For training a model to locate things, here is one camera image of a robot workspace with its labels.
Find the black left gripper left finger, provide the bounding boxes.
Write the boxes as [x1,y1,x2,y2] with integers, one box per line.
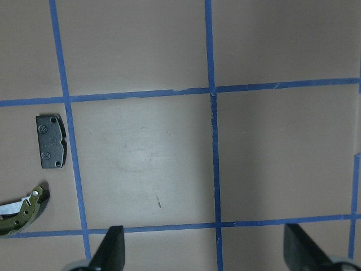
[88,226,125,271]

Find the olive green brake shoe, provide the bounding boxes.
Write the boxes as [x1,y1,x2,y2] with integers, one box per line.
[1,181,50,239]

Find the black brake pad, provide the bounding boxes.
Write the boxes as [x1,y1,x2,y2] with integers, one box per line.
[36,114,67,169]

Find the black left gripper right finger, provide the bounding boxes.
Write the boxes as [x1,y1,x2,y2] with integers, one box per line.
[283,224,333,271]

